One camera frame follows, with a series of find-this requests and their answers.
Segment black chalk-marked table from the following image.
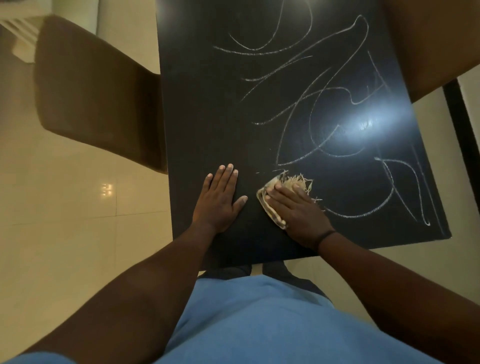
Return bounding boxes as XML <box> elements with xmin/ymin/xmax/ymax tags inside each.
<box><xmin>154</xmin><ymin>0</ymin><xmax>452</xmax><ymax>271</ymax></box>

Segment tan moulded chair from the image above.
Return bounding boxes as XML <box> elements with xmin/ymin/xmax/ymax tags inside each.
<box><xmin>33</xmin><ymin>14</ymin><xmax>169</xmax><ymax>175</ymax></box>
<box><xmin>380</xmin><ymin>0</ymin><xmax>480</xmax><ymax>104</ymax></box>

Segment striped fringed cloth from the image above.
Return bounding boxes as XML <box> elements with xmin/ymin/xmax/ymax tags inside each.
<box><xmin>256</xmin><ymin>170</ymin><xmax>323</xmax><ymax>230</ymax></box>

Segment person's right hand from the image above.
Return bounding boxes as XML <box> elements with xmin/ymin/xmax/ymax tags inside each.
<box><xmin>264</xmin><ymin>181</ymin><xmax>337</xmax><ymax>251</ymax></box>

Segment person's left hand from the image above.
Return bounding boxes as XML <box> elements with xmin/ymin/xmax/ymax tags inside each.
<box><xmin>191</xmin><ymin>163</ymin><xmax>249</xmax><ymax>234</ymax></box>

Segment person's right forearm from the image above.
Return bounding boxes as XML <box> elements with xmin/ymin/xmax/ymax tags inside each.
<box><xmin>317</xmin><ymin>232</ymin><xmax>480</xmax><ymax>364</ymax></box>

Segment black wristband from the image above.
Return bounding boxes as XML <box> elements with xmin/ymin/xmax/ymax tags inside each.
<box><xmin>314</xmin><ymin>229</ymin><xmax>338</xmax><ymax>252</ymax></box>

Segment person's dark trousers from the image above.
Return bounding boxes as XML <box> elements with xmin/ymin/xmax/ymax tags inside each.
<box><xmin>198</xmin><ymin>261</ymin><xmax>333</xmax><ymax>301</ymax></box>

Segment person's blue shirt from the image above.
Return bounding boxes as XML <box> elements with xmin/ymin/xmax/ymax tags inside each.
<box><xmin>3</xmin><ymin>274</ymin><xmax>443</xmax><ymax>364</ymax></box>

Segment person's left forearm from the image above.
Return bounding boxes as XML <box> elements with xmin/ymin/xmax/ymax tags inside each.
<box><xmin>22</xmin><ymin>223</ymin><xmax>218</xmax><ymax>364</ymax></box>

